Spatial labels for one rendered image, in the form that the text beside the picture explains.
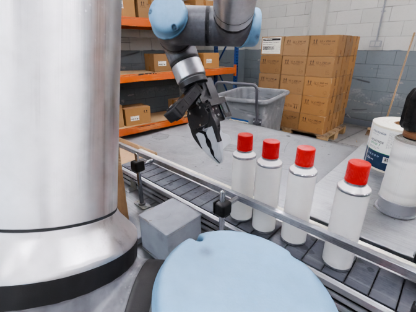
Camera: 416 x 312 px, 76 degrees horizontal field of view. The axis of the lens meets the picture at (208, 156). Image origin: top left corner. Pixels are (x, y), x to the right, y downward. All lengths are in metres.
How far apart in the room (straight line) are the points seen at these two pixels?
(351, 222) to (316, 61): 3.46
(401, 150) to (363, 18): 4.63
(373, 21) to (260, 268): 5.10
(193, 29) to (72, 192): 0.46
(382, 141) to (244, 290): 0.87
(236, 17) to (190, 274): 0.42
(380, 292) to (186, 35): 0.58
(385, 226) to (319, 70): 3.26
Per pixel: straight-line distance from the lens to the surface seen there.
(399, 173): 0.74
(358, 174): 0.48
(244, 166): 0.56
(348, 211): 0.50
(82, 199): 0.18
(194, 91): 0.63
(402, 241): 0.71
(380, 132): 1.01
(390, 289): 0.58
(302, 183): 0.52
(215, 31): 0.58
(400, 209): 0.78
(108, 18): 0.20
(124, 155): 1.17
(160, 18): 0.57
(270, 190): 0.55
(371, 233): 0.70
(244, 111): 2.65
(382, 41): 5.15
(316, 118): 3.94
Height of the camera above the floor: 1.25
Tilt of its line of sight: 22 degrees down
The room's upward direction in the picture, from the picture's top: straight up
